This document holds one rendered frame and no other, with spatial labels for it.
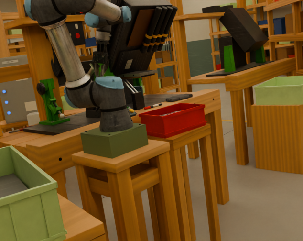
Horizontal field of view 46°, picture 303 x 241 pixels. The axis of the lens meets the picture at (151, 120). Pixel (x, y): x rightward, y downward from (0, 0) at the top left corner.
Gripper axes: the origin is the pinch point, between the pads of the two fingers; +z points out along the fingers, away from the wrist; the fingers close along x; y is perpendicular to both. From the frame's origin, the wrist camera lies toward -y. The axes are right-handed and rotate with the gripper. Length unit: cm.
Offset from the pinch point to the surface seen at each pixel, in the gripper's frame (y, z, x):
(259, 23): -850, -87, 312
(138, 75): -22.7, -1.3, 20.2
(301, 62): -273, -14, 217
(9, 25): -31, -20, -62
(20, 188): 76, 32, -14
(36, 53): -35, -5, -46
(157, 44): -40, -20, 30
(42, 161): 38, 37, -17
